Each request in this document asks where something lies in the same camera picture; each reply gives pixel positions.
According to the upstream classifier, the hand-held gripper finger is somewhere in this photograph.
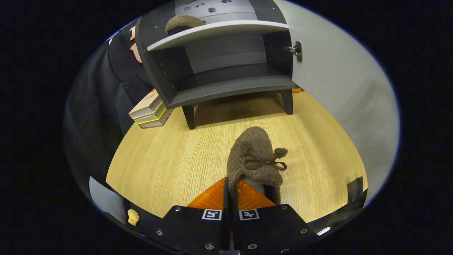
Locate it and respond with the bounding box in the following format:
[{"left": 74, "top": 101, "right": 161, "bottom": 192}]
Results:
[
  {"left": 142, "top": 177, "right": 230, "bottom": 255},
  {"left": 232, "top": 179, "right": 319, "bottom": 255}
]

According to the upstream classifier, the brown suede shoe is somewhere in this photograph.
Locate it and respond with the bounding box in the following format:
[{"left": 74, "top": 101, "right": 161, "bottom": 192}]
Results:
[
  {"left": 165, "top": 15, "right": 206, "bottom": 35},
  {"left": 226, "top": 126, "right": 288, "bottom": 206}
]

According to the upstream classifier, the dark grey shoe cabinet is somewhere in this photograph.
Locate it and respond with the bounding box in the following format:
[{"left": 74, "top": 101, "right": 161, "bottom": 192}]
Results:
[{"left": 136, "top": 0, "right": 303, "bottom": 130}]

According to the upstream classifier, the beige shoe cabinet door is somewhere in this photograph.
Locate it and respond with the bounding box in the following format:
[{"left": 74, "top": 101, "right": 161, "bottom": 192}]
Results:
[{"left": 274, "top": 0, "right": 400, "bottom": 209}]

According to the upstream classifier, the reddish brown book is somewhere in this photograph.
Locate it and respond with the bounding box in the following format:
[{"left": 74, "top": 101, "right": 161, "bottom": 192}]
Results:
[{"left": 139, "top": 108, "right": 174, "bottom": 129}]

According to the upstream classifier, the yellow-edged book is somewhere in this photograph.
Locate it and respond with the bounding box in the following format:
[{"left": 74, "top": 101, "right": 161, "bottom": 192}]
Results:
[{"left": 134, "top": 103, "right": 167, "bottom": 125}]

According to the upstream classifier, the beige book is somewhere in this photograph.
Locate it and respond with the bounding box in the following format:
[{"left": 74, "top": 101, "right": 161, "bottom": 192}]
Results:
[{"left": 128, "top": 89, "right": 164, "bottom": 120}]

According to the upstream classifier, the black backdrop cloth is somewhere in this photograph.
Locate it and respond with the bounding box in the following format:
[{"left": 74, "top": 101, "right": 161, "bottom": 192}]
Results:
[{"left": 64, "top": 18, "right": 156, "bottom": 192}]

